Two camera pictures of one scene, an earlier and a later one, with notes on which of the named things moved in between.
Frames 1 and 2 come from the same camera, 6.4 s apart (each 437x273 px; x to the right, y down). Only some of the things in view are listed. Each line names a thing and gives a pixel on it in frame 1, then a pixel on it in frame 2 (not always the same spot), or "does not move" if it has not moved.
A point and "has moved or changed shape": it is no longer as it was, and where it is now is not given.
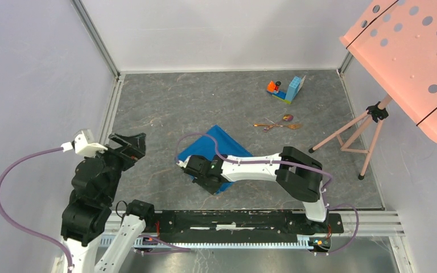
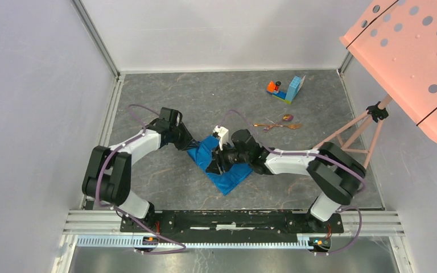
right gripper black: (212, 189) → (216, 167)
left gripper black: (134, 148) → (188, 141)
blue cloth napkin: (206, 146) has moved or changed shape
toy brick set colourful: (272, 88) does not move
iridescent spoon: (285, 118) does not move
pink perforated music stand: (411, 49) does not move
